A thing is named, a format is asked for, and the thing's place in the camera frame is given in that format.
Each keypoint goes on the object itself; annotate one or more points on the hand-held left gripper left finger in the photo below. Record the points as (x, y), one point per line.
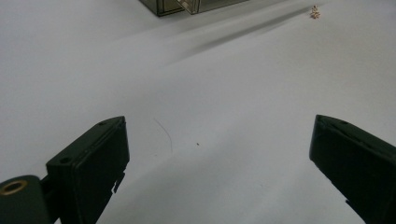
(88, 165)

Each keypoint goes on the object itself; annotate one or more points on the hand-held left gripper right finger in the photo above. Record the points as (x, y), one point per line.
(355, 161)

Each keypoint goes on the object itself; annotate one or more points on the small gold earring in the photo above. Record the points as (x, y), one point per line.
(315, 12)

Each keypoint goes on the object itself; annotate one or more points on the dark clear drawer box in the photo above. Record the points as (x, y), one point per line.
(186, 5)

